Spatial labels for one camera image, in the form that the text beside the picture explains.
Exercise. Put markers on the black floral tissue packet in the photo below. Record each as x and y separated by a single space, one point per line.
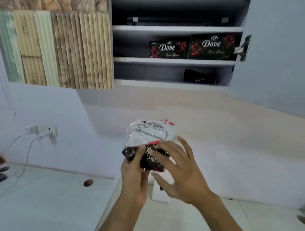
149 140

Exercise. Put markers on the black pouch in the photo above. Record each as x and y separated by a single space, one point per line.
200 76

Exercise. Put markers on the person's right middle finger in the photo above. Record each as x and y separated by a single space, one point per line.
168 152

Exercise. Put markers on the white cabinet door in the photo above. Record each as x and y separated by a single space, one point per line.
274 59

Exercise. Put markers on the person's right thumb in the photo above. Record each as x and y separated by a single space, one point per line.
160 182

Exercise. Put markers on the person's right little finger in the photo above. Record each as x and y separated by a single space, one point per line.
185 146

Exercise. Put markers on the white wall socket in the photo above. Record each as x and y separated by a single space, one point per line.
48 129

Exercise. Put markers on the large black floral box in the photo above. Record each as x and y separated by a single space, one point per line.
212 46

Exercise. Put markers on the dark small device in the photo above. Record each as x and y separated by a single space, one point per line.
2 177

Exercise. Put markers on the white box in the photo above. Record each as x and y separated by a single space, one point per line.
158 194

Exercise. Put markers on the white wall cabinet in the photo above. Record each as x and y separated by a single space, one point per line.
176 29

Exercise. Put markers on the dark flat tray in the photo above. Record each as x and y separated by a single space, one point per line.
178 21

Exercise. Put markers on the person's left hand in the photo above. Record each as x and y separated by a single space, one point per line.
132 183

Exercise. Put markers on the person's right forearm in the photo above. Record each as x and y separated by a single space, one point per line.
218 215

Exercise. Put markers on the person's left forearm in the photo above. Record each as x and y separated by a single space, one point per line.
121 216

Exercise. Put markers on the person's left thumb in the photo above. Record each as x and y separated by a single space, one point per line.
140 157

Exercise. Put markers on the white charger plug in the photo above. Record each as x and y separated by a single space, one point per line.
31 129

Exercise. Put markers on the wood pattern cabinet door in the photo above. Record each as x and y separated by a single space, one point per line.
64 50

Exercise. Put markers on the person's right hand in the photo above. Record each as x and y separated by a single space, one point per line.
188 180

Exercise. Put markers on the small black floral box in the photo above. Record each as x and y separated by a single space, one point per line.
168 49

